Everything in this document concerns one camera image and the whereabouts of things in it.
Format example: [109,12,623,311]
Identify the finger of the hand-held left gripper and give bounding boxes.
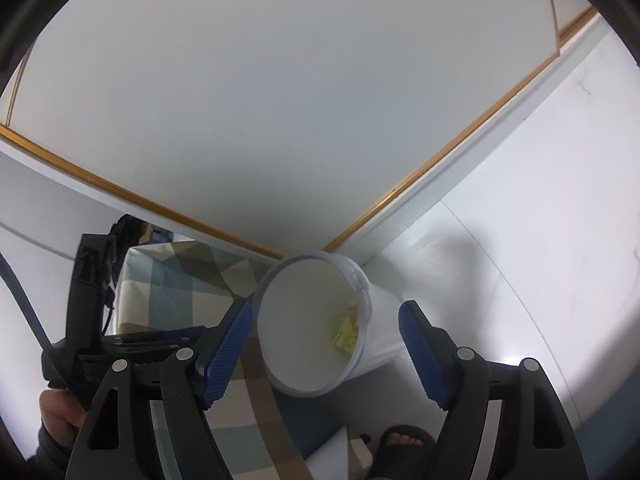
[101,326,213,367]

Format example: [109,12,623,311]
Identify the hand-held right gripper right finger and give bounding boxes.
[398,300,589,480]

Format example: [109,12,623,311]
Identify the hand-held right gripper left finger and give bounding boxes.
[66,300,254,480]

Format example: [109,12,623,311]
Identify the yellow plastic bag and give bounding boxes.
[332,317,362,354]

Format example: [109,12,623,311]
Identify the white plastic bucket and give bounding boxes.
[251,252,406,399]

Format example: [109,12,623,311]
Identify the person's left hand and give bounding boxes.
[39,389,90,445]

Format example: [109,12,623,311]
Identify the checkered tablecloth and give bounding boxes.
[115,241,312,480]

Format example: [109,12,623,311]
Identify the black hanging jacket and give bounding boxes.
[110,214,147,250]

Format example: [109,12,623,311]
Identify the person's foot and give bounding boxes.
[387,432,427,450]

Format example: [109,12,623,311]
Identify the black slipper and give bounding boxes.
[364,425,439,480]

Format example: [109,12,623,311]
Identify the white sheet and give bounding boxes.
[307,427,352,480]

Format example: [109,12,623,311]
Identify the white cabinet with gold trim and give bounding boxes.
[0,0,603,262]

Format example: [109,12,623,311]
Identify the dark blue cord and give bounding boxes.
[0,252,55,357]

